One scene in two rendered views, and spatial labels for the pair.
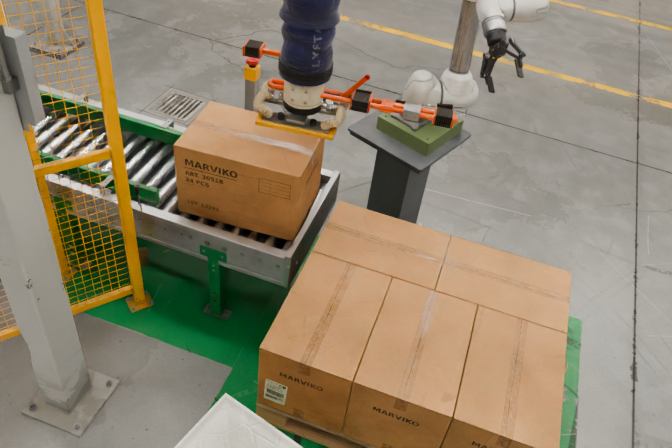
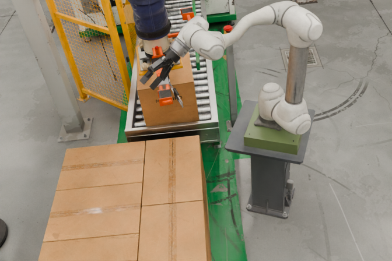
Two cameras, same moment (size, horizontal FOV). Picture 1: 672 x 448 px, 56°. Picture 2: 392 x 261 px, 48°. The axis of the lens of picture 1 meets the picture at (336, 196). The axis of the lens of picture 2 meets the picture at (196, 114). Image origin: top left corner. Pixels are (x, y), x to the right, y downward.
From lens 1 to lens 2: 3.10 m
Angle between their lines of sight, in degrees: 58
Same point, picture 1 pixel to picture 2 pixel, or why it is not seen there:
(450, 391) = (60, 236)
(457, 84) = (280, 108)
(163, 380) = not seen: hidden behind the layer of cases
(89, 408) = (71, 137)
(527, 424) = not seen: outside the picture
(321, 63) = (140, 25)
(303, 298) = (105, 151)
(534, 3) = (200, 42)
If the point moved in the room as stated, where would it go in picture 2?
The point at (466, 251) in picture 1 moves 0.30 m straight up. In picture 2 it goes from (190, 213) to (184, 182)
